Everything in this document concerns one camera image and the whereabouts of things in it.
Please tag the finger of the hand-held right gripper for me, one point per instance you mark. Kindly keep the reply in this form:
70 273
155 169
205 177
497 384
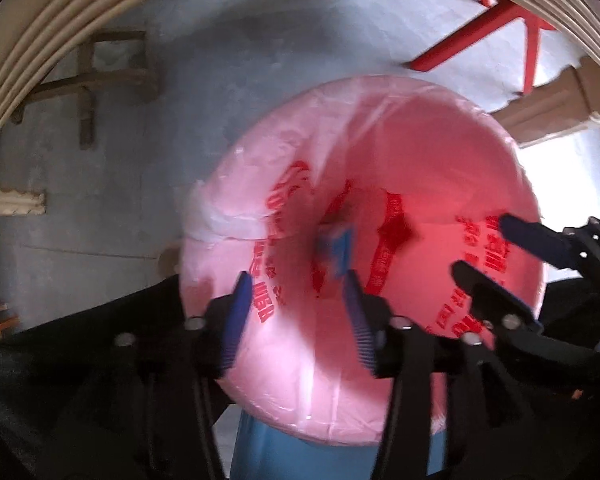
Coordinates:
535 242
495 300

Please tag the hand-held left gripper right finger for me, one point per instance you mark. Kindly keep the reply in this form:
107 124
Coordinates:
359 327

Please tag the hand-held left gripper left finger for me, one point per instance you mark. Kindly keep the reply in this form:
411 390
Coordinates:
235 317

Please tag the small blue box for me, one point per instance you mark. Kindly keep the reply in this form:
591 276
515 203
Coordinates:
336 250

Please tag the blue plastic trash bin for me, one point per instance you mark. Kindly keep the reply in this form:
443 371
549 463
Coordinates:
280 455

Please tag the pink plastic trash bag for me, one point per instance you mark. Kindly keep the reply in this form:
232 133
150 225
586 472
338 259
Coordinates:
415 160

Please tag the brown cardboard box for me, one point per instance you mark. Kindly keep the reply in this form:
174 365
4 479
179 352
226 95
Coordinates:
550 105

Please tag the beige table leg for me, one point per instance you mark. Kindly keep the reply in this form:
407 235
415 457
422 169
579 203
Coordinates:
10 201

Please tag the dark wooden stool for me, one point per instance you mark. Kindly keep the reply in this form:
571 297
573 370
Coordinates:
100 80

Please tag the red metal frame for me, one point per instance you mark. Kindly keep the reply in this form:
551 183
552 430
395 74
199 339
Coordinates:
480 30

